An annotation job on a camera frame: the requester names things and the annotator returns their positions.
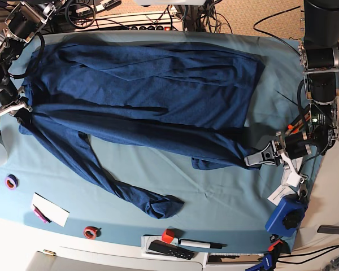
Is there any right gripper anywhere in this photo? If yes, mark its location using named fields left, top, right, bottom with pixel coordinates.
left=0, top=86, right=33, bottom=122

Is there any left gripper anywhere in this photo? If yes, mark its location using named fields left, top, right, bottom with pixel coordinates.
left=244, top=131, right=302, bottom=186

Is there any dark blue t-shirt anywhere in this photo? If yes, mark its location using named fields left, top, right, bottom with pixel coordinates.
left=19, top=43, right=265, bottom=219

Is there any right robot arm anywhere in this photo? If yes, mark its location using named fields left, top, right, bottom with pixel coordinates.
left=0, top=1, right=65, bottom=119

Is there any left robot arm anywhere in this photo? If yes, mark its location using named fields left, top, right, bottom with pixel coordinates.
left=245, top=1, right=339, bottom=187

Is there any orange black utility knife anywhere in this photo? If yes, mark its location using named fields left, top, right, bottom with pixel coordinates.
left=284, top=116, right=303, bottom=136

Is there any white label card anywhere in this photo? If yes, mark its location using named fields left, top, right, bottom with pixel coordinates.
left=267, top=185, right=295, bottom=206

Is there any black zip tie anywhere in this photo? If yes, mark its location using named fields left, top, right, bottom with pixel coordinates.
left=276, top=91, right=298, bottom=106

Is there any purple tape roll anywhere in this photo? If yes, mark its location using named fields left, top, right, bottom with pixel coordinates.
left=5, top=174, right=19, bottom=190

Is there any blue box with knob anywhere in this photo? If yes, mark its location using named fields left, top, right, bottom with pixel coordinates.
left=265, top=194, right=308, bottom=237

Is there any orange clamp bottom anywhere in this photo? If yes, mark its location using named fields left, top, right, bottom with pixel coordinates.
left=267, top=239, right=283, bottom=252

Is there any black phone device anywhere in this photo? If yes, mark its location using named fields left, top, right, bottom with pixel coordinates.
left=317, top=225, right=339, bottom=235

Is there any blue spring clamp bottom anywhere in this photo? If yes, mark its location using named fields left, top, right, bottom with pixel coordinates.
left=245, top=253, right=278, bottom=271

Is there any white paper card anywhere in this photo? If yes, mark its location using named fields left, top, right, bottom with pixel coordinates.
left=31, top=193, right=69, bottom=227

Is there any white marker pen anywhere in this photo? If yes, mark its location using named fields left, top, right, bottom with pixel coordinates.
left=179, top=239, right=227, bottom=250

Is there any red cube block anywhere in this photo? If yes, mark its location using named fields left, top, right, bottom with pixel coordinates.
left=161, top=229, right=175, bottom=244

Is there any black remote control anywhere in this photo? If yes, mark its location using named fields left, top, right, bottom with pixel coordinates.
left=149, top=240, right=195, bottom=260

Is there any red tape roll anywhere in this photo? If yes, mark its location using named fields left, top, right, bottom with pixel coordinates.
left=83, top=226, right=101, bottom=240

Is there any power strip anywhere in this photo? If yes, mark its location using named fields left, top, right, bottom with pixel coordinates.
left=58, top=10, right=184, bottom=33

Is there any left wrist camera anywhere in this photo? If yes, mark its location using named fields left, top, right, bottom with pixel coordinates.
left=285, top=171, right=302, bottom=187

